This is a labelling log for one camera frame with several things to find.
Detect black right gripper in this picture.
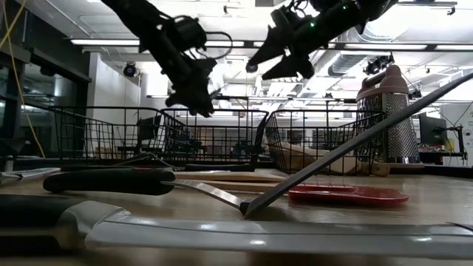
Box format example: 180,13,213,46
246,6,333,81

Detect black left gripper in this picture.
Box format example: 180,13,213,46
159,55,218,117

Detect black-handled steak knife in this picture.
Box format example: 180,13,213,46
0,167,62,186
183,163,256,173
0,194,473,260

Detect wooden slotted spoon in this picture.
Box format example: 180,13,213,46
173,170,293,185

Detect wooden slotted spatula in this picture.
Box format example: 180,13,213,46
268,141,370,175

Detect plain wooden spatula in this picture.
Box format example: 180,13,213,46
324,157,392,177

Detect blue round ceiling device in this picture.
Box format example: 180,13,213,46
123,61,138,78

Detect black ceiling spotlights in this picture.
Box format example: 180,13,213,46
363,54,395,77

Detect black monitor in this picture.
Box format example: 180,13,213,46
418,112,448,147

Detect black wire basket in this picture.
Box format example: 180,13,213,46
51,106,193,171
160,108,270,173
263,109,388,177

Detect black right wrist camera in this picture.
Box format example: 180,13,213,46
271,6,295,27

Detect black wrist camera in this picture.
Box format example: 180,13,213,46
162,15,208,52
271,6,295,27

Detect black left wrist camera cable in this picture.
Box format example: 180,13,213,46
191,31,234,61

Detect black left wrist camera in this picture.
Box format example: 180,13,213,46
162,15,208,52

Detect black turner red-marked handle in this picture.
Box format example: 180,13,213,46
42,72,473,222

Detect metal box grater pink handle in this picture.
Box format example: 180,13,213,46
355,64,423,166

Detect black ceiling light rail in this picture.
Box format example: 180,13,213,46
68,38,473,52

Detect yellow extension cord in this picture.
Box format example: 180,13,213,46
1,0,46,160

